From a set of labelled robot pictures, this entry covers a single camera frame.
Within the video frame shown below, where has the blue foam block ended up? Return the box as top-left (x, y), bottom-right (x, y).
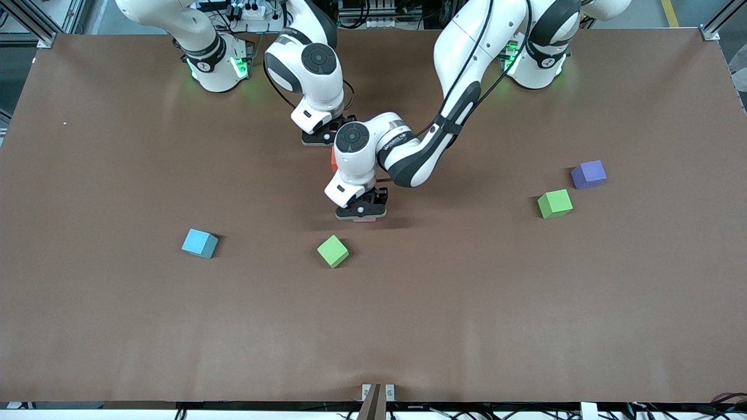
top-left (181, 229), bottom-right (219, 260)

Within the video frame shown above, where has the green foam block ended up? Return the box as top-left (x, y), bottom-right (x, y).
top-left (537, 188), bottom-right (574, 220)
top-left (317, 234), bottom-right (350, 269)

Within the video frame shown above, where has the metal rack equipment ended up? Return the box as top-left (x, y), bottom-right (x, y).
top-left (338, 0), bottom-right (424, 30)

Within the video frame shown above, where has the large brown table mat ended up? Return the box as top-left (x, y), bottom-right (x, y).
top-left (0, 28), bottom-right (747, 403)

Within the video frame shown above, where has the white power strip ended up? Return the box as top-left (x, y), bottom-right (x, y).
top-left (226, 1), bottom-right (274, 22)

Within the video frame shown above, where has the purple foam block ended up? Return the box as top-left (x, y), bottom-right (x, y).
top-left (571, 160), bottom-right (608, 190)

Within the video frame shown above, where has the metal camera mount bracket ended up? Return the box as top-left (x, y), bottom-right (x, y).
top-left (357, 383), bottom-right (396, 420)

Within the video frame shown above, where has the aluminium frame profile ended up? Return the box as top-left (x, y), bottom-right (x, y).
top-left (700, 0), bottom-right (747, 41)
top-left (0, 0), bottom-right (59, 48)

